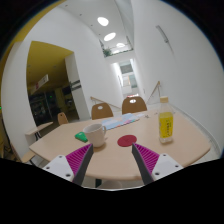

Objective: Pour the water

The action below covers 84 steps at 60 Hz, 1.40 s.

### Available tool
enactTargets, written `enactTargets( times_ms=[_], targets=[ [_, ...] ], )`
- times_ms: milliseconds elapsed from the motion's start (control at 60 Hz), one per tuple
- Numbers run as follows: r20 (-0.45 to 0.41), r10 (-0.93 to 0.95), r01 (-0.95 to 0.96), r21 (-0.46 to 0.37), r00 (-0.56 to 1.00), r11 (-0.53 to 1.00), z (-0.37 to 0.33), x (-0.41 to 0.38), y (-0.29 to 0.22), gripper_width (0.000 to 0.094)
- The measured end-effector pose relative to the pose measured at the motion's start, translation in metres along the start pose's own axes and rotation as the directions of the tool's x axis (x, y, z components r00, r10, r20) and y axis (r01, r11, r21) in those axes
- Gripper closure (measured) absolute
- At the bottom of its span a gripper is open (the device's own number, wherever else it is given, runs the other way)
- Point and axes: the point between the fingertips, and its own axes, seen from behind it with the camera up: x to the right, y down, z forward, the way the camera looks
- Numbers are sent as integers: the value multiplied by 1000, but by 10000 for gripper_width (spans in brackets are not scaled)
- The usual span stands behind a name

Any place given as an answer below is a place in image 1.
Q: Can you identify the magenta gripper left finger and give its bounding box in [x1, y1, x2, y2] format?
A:
[42, 143, 95, 186]

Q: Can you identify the small side table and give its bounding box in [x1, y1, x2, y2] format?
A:
[26, 122, 52, 139]

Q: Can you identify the wooden chair far left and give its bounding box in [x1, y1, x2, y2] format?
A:
[57, 112, 68, 125]

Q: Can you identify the white ceramic mug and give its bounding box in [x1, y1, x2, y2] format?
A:
[83, 124, 106, 147]

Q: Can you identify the hanging white sign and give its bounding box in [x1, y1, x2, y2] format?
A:
[30, 74, 49, 94]

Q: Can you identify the wooden stair handrail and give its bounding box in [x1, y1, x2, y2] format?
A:
[146, 81, 161, 104]

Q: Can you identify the wooden chair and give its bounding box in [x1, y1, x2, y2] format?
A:
[91, 103, 113, 120]
[57, 112, 68, 125]
[122, 96, 147, 114]

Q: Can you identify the red round coaster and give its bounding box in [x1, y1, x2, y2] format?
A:
[117, 135, 137, 147]

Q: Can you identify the green balcony plant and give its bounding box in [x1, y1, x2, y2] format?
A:
[103, 48, 112, 57]

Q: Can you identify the yellow drink plastic bottle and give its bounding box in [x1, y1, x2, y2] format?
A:
[158, 96, 173, 144]

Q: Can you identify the green small box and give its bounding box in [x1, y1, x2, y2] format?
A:
[75, 132, 88, 142]

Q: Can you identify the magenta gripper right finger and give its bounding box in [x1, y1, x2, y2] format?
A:
[131, 142, 184, 186]

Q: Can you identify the wooden chair right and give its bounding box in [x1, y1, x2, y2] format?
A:
[122, 96, 147, 114]

